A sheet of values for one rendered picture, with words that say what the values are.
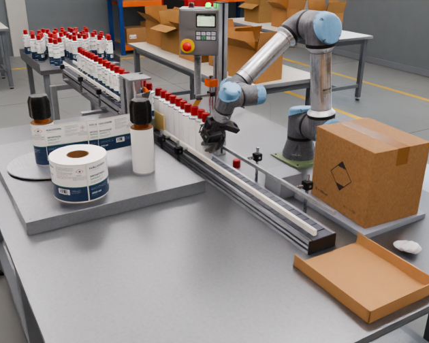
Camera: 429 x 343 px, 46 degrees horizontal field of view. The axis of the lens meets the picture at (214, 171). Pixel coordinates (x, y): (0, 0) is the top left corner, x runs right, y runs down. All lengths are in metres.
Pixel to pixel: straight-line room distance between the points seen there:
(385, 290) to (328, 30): 1.00
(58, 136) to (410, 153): 1.31
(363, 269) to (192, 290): 0.51
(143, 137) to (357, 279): 0.94
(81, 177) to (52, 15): 7.96
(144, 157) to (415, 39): 6.72
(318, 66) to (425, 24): 6.20
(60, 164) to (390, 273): 1.11
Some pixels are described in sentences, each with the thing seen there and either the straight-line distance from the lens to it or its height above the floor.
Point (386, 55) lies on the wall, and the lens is 8.70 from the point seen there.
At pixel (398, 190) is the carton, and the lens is 1.79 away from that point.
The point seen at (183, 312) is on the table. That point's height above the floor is 0.83.
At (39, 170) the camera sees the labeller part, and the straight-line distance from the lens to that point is 2.12.
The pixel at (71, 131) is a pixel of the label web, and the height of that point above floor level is 1.03.
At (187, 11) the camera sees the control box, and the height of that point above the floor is 1.47.
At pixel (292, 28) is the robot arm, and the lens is 2.12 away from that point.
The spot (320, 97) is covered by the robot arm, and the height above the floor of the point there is 1.15.
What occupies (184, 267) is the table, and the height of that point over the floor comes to 0.83.
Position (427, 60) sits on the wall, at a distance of 8.20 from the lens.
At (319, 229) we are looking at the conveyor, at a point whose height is 0.88.
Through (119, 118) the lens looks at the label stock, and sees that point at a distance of 2.15.
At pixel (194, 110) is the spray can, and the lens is 2.16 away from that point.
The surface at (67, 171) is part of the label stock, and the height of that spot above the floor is 1.00.
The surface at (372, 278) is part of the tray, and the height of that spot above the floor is 0.83.
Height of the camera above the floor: 1.69
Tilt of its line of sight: 24 degrees down
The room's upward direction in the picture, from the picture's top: straight up
